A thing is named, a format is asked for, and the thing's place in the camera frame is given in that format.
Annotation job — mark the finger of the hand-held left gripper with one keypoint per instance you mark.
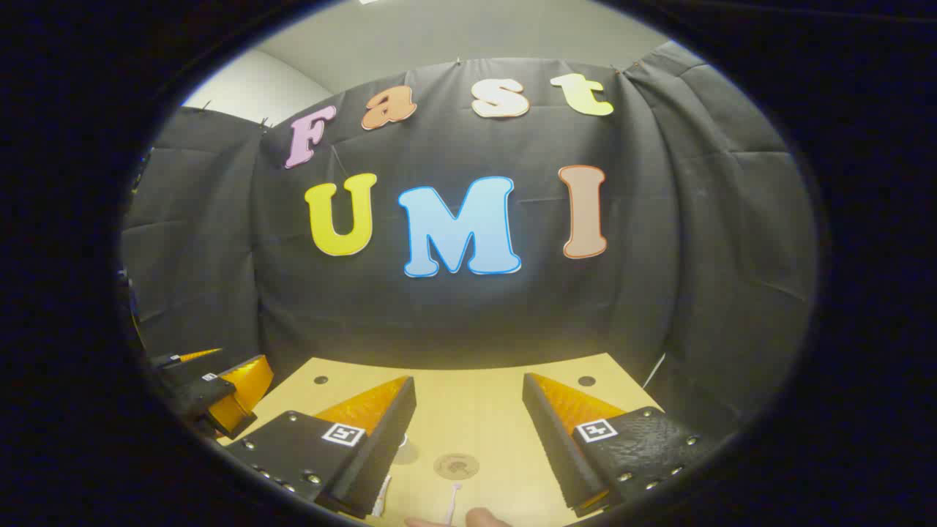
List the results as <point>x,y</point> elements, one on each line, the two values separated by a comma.
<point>167,359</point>
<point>198,399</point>

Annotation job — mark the light wooden desktop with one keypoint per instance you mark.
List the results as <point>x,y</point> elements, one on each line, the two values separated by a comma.
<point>468,410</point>

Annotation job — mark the round cork coaster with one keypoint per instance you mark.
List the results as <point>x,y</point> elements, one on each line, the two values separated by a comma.
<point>456,465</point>

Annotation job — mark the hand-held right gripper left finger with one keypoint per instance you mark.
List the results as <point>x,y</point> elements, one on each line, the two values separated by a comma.
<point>381,446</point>

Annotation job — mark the white toothbrush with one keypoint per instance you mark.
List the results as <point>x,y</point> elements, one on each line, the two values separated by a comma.
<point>454,499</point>

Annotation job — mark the black backdrop cloth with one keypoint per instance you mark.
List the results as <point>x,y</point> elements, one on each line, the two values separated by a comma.
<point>659,256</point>

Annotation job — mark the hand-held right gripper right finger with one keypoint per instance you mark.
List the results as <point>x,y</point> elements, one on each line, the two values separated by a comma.
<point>556,446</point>

